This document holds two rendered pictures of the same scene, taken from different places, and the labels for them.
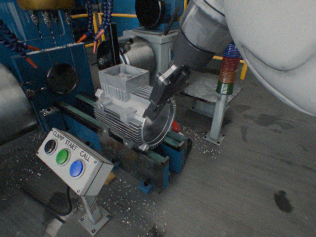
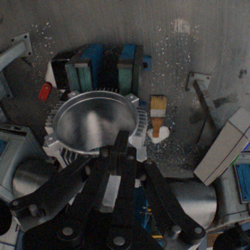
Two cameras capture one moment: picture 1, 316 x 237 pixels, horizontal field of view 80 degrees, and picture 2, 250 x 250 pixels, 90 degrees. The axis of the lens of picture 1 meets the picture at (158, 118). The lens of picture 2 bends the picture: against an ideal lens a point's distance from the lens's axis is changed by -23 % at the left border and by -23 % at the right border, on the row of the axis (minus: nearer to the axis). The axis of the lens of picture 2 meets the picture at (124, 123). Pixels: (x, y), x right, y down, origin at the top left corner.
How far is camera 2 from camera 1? 34 cm
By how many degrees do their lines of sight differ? 37
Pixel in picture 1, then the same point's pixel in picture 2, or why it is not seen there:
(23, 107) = not seen: hidden behind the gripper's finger
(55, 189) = (188, 125)
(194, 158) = (67, 41)
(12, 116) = (185, 198)
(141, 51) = (26, 192)
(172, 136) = (77, 83)
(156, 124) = (83, 112)
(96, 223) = (202, 79)
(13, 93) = not seen: hidden behind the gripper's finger
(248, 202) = not seen: outside the picture
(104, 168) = (241, 126)
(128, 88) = (110, 190)
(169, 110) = (59, 119)
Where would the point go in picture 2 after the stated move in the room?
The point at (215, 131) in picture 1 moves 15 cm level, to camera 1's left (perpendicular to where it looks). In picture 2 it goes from (17, 49) to (49, 81)
